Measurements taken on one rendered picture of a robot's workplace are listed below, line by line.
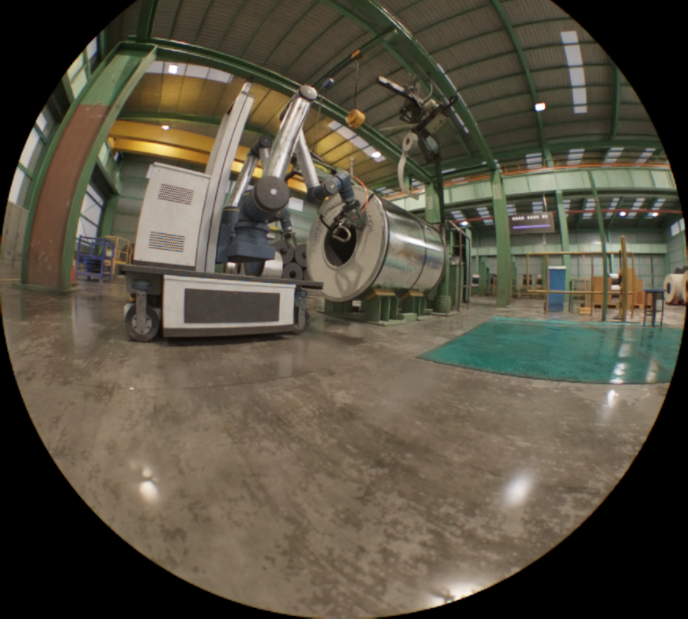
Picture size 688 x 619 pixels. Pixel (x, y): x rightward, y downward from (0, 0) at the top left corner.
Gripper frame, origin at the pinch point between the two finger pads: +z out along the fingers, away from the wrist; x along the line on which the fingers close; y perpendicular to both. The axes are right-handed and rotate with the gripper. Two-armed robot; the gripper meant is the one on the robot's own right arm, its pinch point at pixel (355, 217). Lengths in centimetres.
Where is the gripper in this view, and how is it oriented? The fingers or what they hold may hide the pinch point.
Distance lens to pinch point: 180.0
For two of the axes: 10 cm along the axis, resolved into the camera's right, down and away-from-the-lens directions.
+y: 5.3, 4.2, -7.4
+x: 7.8, -5.7, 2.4
